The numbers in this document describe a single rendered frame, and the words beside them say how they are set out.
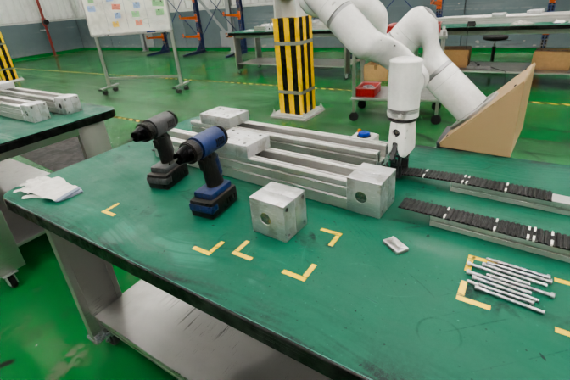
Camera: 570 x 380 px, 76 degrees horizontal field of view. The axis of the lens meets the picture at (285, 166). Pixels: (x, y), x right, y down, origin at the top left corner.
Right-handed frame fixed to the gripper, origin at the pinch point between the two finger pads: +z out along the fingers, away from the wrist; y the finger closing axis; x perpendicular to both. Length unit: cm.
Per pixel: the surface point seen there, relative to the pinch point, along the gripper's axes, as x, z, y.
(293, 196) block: 11.4, -6.5, -38.0
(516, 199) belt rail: -30.2, 1.9, -1.3
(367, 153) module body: 7.9, -4.9, -5.0
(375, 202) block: -2.5, -1.4, -23.9
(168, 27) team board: 470, -21, 289
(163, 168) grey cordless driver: 60, -4, -39
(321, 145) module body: 23.6, -5.0, -5.0
